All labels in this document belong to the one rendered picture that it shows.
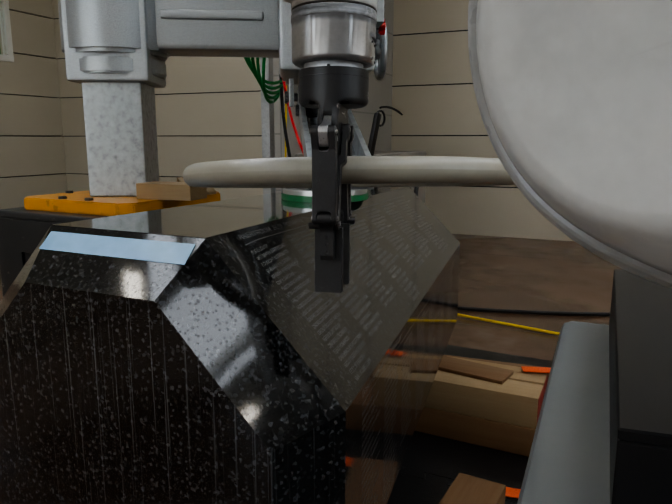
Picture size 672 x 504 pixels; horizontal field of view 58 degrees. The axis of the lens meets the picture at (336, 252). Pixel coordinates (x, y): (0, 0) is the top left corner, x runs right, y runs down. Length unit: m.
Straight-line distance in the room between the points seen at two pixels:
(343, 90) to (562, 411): 0.37
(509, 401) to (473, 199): 4.47
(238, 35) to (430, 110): 4.43
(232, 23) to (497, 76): 1.99
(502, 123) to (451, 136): 6.17
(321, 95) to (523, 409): 1.50
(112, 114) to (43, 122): 6.78
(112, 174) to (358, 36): 1.61
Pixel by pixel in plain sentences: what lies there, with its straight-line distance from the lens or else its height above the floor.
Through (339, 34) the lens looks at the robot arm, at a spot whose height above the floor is 1.07.
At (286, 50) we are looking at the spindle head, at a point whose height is 1.17.
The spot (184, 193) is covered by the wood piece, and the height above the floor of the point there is 0.80.
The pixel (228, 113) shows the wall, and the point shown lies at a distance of 7.41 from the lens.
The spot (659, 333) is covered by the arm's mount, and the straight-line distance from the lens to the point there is 0.44.
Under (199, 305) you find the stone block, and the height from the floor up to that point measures 0.73.
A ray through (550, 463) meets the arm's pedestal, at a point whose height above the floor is 0.80.
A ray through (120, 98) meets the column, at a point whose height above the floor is 1.10.
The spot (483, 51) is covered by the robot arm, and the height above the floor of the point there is 1.00.
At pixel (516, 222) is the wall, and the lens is 6.27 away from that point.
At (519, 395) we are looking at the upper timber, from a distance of 1.97.
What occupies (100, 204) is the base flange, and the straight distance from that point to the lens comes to 1.99.
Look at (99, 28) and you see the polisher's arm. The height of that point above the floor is 1.30.
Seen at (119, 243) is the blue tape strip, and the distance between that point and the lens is 1.05.
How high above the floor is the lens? 0.97
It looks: 11 degrees down
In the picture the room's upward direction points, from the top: straight up
